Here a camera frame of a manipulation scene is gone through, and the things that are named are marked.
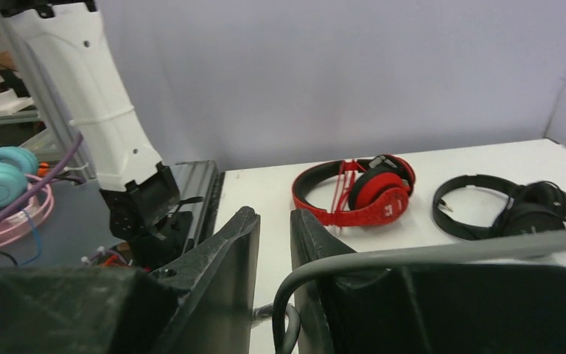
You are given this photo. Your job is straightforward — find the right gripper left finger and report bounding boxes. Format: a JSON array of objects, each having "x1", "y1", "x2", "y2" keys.
[{"x1": 151, "y1": 206, "x2": 260, "y2": 353}]

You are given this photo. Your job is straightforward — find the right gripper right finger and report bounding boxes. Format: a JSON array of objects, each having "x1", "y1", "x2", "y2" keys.
[{"x1": 288, "y1": 209, "x2": 391, "y2": 354}]

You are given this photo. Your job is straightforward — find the red black headphones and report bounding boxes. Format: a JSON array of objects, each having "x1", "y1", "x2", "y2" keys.
[{"x1": 292, "y1": 154, "x2": 416, "y2": 227}]

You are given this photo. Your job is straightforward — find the red headphone cable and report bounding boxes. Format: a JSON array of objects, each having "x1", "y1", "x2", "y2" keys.
[{"x1": 329, "y1": 160, "x2": 362, "y2": 216}]

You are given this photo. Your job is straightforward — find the small black headphones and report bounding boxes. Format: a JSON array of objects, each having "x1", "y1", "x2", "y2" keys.
[{"x1": 432, "y1": 174, "x2": 566, "y2": 241}]

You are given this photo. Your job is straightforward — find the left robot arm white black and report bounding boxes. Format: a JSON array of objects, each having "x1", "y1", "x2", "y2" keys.
[{"x1": 0, "y1": 1, "x2": 182, "y2": 269}]

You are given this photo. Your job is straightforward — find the pink teal headphones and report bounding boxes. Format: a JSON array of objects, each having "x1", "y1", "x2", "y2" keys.
[{"x1": 0, "y1": 146, "x2": 55, "y2": 248}]

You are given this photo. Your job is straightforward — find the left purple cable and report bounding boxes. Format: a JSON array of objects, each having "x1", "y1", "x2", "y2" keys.
[{"x1": 0, "y1": 131, "x2": 85, "y2": 252}]

